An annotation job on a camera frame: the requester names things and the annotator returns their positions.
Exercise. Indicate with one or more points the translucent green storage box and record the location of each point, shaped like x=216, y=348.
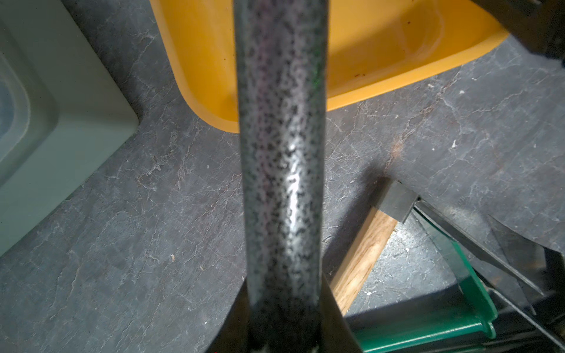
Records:
x=62, y=114

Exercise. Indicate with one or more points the yellow plastic storage tray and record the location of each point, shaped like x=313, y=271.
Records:
x=374, y=47

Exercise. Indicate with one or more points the red-handled small hoe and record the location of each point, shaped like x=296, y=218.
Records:
x=281, y=63

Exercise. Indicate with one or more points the wooden-handled hatchet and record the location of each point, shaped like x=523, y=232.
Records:
x=390, y=205

